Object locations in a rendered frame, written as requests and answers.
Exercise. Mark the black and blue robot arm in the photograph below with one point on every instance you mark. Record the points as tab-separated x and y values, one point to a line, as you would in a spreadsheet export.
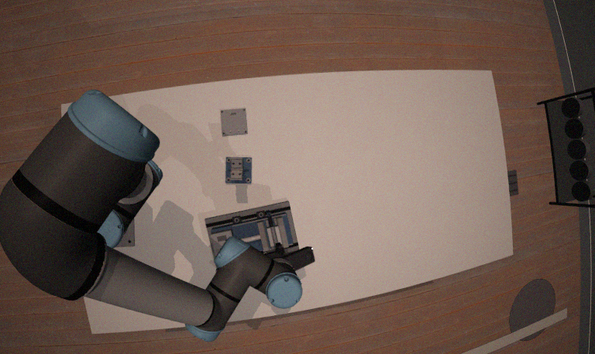
92	159

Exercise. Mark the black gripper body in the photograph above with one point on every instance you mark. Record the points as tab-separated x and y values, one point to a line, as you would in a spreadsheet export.
275	254

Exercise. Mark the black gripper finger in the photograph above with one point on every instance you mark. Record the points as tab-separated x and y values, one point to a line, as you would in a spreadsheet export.
277	246

